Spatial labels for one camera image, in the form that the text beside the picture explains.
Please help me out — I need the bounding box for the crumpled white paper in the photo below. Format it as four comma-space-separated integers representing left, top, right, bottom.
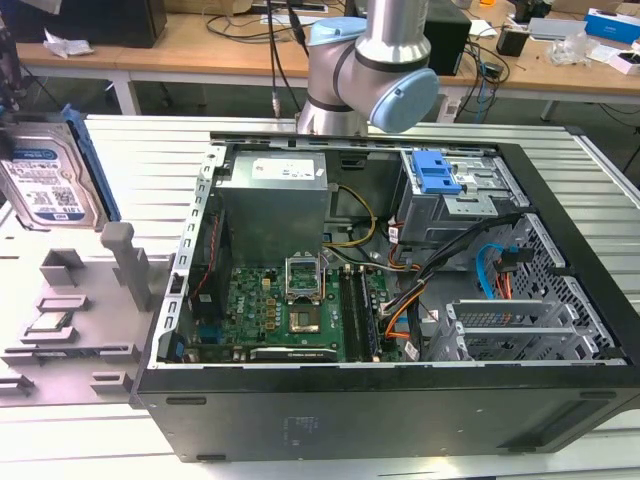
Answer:
43, 27, 95, 59

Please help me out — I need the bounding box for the grey parts rack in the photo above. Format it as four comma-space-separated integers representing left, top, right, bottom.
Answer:
0, 222, 176, 401

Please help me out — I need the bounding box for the black case fan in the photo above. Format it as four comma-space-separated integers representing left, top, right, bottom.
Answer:
189, 209, 234, 321

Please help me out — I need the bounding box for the black graphics card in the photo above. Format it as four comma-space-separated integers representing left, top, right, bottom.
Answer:
249, 345, 341, 364

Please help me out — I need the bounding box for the black open PC case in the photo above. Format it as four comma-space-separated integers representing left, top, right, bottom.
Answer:
128, 130, 640, 464

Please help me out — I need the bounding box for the silver CPU chip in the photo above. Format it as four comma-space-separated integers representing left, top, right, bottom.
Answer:
27, 312, 74, 335

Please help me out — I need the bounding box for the blue cardboard box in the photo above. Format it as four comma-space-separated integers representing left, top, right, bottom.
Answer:
584, 7, 640, 39

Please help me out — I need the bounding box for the wooden desk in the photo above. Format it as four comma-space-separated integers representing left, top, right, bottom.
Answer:
14, 12, 640, 92

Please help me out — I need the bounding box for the small black cube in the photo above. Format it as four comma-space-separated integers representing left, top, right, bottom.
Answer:
496, 24, 529, 57

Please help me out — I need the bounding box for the orange wire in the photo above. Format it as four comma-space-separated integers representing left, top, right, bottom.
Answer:
494, 269, 514, 301

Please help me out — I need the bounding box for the CPU socket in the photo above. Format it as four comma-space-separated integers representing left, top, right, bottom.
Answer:
287, 304, 322, 335

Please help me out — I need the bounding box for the black wire bundle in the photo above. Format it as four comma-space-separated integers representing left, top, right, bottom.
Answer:
382, 212, 526, 321

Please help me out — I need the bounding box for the large black box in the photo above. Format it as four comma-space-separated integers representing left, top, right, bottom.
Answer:
58, 0, 169, 49

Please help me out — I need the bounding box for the yellow and black wire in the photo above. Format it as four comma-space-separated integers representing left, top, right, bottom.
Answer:
324, 184, 379, 249

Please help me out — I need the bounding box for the thin black cable with plug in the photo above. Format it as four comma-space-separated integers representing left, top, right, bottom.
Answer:
264, 0, 312, 119

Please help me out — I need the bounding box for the blue data wire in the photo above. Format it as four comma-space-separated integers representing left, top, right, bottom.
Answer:
474, 242, 521, 301

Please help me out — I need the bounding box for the green motherboard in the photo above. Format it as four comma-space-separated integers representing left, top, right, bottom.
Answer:
192, 264, 406, 364

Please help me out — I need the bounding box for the clear plastic bag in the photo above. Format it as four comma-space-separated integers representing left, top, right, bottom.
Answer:
549, 34, 601, 64

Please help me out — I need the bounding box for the black RAM stick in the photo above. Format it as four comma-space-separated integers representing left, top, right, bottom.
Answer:
355, 267, 384, 362

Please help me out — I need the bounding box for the white box black inlay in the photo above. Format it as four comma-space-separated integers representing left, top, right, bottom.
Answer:
604, 45, 640, 76

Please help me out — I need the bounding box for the grey optical drive cage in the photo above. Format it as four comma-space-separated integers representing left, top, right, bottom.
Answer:
397, 149, 531, 247

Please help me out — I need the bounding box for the grey power supply unit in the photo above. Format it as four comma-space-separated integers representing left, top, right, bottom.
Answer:
214, 151, 331, 251

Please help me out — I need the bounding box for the grey metal disk bay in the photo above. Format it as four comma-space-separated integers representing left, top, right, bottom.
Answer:
429, 297, 626, 362

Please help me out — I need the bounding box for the black speaker box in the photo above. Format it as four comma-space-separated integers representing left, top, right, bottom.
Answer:
424, 9, 474, 77

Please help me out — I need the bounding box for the black wire connector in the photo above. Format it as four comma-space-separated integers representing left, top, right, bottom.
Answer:
499, 247, 534, 274

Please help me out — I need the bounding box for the flat grey box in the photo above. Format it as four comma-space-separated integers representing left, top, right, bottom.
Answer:
527, 17, 589, 42

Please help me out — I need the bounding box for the hard disk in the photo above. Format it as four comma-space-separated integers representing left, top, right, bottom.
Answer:
0, 103, 122, 234

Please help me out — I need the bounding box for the metal socket cover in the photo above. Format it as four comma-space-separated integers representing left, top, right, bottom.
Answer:
283, 254, 324, 306

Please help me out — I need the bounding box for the blue plastic bay latch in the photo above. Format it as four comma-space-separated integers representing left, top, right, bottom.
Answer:
412, 149, 462, 197

